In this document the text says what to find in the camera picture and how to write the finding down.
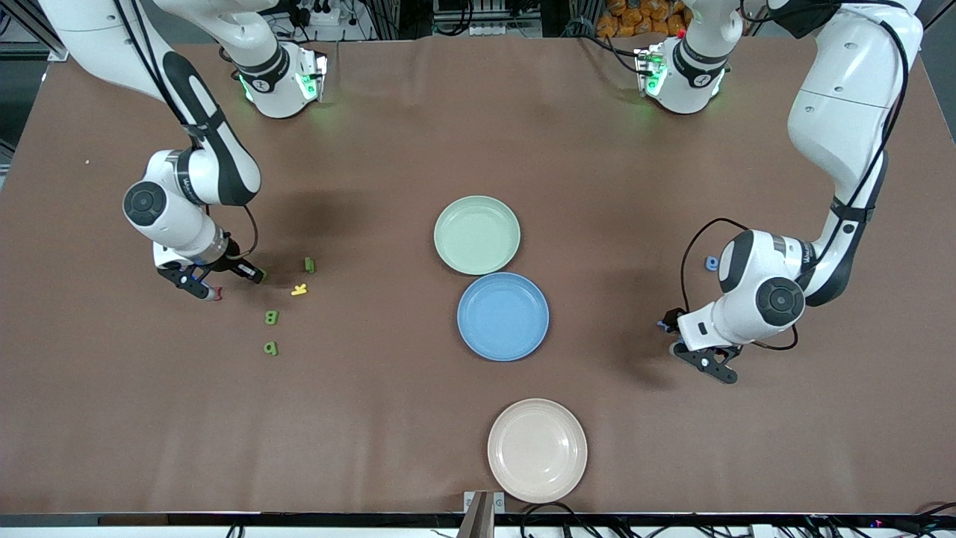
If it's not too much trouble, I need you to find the blue plate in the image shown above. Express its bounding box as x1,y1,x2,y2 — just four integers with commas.
457,272,550,362

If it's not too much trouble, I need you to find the beige plate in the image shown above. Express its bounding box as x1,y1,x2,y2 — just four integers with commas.
488,398,589,504

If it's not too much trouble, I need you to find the light green plate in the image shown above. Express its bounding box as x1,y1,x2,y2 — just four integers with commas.
434,196,521,276

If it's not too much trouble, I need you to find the white power strip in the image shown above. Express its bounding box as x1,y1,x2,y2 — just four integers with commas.
288,0,341,27
467,21,542,38

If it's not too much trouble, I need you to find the bag of oranges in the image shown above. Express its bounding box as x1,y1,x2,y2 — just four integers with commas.
595,0,692,38

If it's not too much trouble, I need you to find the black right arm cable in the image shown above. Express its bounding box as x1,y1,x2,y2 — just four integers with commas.
112,0,260,261

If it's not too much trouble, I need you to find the black cable loop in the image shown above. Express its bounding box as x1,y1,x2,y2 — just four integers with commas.
521,502,598,538

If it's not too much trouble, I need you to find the grey metal bracket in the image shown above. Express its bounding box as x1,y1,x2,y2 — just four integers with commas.
463,491,506,538

